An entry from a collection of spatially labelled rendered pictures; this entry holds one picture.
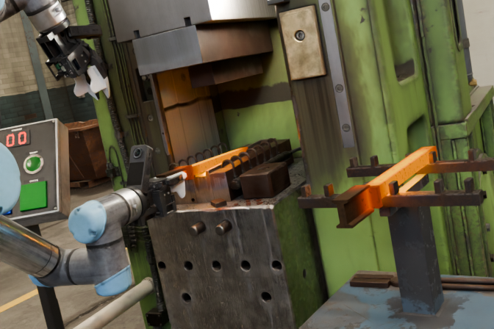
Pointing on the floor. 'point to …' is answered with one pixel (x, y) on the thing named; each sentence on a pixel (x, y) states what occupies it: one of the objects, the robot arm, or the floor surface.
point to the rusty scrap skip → (86, 154)
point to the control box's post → (48, 298)
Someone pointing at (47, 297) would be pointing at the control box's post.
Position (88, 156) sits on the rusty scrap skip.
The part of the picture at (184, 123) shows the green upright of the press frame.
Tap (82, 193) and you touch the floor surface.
